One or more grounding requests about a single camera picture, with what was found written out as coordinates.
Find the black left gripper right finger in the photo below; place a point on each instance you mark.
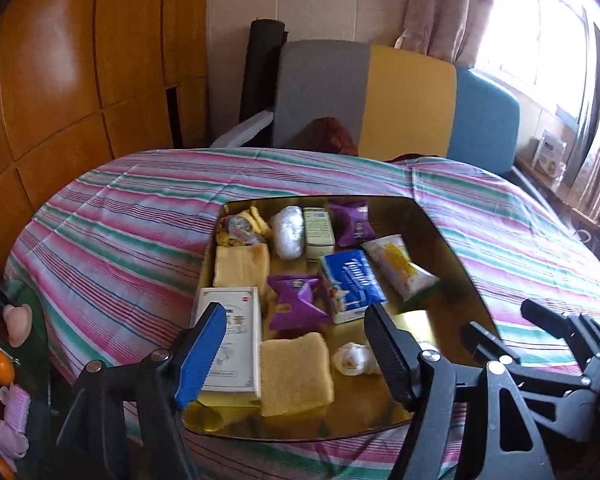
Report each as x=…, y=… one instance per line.
x=397, y=354

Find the pink hair roller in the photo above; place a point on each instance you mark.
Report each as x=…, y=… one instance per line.
x=17, y=404

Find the white plastic bag ball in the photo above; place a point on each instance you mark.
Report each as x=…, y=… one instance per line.
x=288, y=233

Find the blue Tempo tissue pack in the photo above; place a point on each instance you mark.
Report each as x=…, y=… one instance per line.
x=351, y=285

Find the yellow wrapped snack bundle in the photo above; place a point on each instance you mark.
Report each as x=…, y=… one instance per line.
x=246, y=228

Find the yellow sponge in tray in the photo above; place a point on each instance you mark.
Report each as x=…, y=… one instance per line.
x=295, y=375

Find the pink heart-shaped object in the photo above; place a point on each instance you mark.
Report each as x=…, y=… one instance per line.
x=18, y=321

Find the white medicine box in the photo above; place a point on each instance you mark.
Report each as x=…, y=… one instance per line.
x=234, y=378

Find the white yellow cracker packet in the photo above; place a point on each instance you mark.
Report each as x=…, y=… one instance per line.
x=390, y=255

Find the purple snack packet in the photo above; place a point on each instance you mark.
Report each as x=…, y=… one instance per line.
x=351, y=223
x=295, y=307

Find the yellow sponge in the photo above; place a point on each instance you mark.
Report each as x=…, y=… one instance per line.
x=295, y=375
x=242, y=266

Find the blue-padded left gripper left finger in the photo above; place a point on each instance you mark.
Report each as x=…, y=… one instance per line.
x=194, y=358

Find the black rolled mat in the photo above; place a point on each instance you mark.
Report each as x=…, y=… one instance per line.
x=265, y=43

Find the orange round object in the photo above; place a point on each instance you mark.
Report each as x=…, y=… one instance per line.
x=7, y=370

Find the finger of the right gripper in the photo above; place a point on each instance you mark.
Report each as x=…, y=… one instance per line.
x=484, y=346
x=555, y=317

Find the grey bed rail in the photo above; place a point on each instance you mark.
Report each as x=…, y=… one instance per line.
x=245, y=131

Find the dark red cloth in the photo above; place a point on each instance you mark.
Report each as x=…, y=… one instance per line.
x=327, y=135

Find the gold rectangular tray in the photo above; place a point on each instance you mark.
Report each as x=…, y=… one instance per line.
x=363, y=403

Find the pink patterned curtain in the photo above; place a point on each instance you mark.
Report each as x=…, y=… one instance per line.
x=449, y=30

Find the white box on windowsill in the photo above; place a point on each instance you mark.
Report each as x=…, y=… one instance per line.
x=549, y=155

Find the grey yellow blue headboard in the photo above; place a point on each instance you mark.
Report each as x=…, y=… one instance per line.
x=395, y=102

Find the green white small box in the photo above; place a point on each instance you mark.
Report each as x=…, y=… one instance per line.
x=318, y=233

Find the wooden wardrobe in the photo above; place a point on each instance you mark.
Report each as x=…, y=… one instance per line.
x=86, y=81

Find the striped pink green bedsheet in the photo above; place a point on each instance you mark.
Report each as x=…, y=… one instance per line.
x=115, y=257

